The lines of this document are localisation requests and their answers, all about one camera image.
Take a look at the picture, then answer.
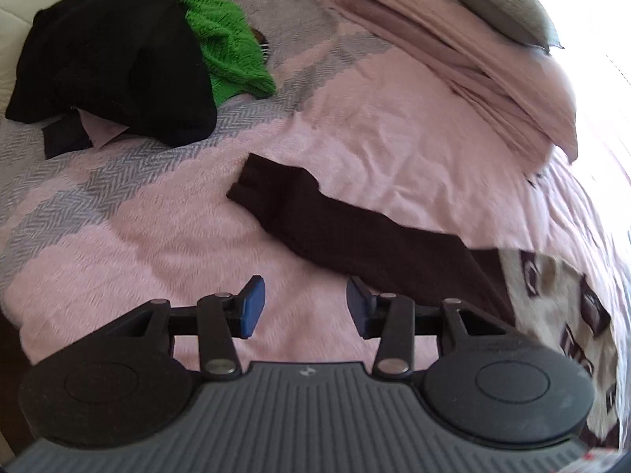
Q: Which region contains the green knit sweater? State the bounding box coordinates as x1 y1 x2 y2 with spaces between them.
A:
182 0 276 107

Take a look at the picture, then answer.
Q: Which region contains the pink pillow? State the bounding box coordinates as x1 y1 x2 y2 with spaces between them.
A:
322 0 579 173

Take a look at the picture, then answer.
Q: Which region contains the black garment pile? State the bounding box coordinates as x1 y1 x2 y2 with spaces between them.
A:
6 0 217 152

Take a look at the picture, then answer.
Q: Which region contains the pink bedspread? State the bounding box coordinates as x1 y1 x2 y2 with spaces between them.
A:
0 0 631 454

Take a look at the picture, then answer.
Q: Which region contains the maroon and beige knit sweater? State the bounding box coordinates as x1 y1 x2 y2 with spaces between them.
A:
227 154 619 446

